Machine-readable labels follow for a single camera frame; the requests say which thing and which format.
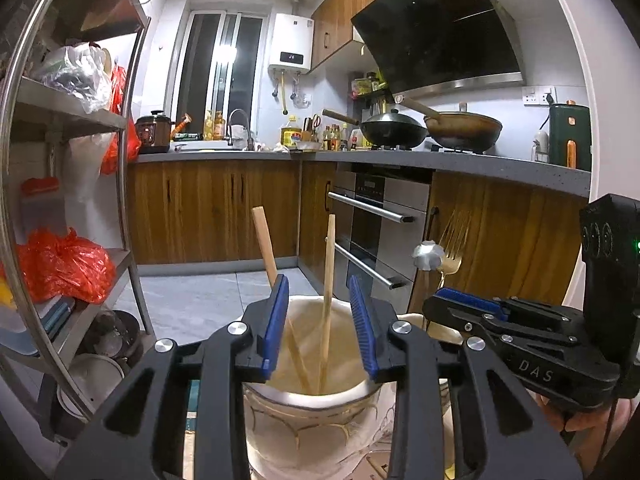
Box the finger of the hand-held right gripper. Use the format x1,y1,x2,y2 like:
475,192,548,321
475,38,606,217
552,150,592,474
422,287,571,357
500,297,587,335

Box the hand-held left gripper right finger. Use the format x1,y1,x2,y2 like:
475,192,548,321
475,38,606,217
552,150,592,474
348,275,584,480

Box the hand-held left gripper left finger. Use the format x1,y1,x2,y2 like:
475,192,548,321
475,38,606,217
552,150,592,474
52,274,291,480

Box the silver metal spoon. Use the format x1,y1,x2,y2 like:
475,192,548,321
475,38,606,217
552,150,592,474
412,241,444,273

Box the gold metal fork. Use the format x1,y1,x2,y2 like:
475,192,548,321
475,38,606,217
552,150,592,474
439,209,473,288

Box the wooden chopstick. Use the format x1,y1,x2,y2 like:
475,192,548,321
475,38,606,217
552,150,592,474
320,214,337,393
251,206,313,393

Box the person's right hand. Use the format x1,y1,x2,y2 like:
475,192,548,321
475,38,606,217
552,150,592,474
537,394,618,436

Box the stainless steel oven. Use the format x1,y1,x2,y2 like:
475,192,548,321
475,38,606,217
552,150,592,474
326,162,433,307

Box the wooden lower cabinets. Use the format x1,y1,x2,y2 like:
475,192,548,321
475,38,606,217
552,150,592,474
125,152,593,323

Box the wooden cabinets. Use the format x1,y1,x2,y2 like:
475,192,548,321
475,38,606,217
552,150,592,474
310,0,466,73
125,152,593,323

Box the dark green kitchen appliance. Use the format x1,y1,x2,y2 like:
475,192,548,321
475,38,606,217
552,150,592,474
547,103,593,171

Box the dark pot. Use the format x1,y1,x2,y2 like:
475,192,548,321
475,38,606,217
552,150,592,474
80,310,142,361

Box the brown frying pan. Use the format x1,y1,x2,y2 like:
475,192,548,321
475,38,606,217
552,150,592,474
400,96,503,154

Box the white pot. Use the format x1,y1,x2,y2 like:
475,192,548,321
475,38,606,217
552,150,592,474
57,352,126,421

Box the black wok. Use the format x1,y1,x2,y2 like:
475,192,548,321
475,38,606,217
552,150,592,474
322,107,430,150

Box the row of condiment bottles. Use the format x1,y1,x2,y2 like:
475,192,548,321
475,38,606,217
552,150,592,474
322,122,362,152

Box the yellow cooking oil bottle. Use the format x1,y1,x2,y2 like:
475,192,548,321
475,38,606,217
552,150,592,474
280,115,304,148

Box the metal sink faucet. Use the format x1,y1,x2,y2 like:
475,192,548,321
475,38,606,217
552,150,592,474
227,109,256,152

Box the yellow drink bottles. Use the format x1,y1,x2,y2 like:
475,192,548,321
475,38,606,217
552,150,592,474
202,110,227,141

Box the red plastic bag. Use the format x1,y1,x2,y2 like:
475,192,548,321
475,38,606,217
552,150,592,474
100,62,143,176
12,227,117,306

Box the brown rice cooker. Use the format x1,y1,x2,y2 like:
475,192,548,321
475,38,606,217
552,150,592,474
136,110,174,155

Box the kitchen window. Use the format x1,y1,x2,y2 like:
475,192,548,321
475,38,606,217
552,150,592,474
175,10,268,140

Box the container with red lid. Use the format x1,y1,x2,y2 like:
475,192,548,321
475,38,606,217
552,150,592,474
19,177,62,241

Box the black range hood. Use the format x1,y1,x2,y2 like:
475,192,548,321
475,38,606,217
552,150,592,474
350,0,526,103

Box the white water heater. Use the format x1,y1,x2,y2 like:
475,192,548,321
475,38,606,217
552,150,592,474
267,12,315,77

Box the stainless steel storage rack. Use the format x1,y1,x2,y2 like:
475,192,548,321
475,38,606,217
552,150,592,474
0,0,153,448

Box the wooden upper cabinets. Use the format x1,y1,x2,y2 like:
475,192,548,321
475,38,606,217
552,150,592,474
310,0,466,73

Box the clear plastic bag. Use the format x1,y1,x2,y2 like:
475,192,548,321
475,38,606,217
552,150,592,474
42,42,113,113

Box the white wall socket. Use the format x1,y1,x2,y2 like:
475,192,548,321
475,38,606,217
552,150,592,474
522,86,557,107

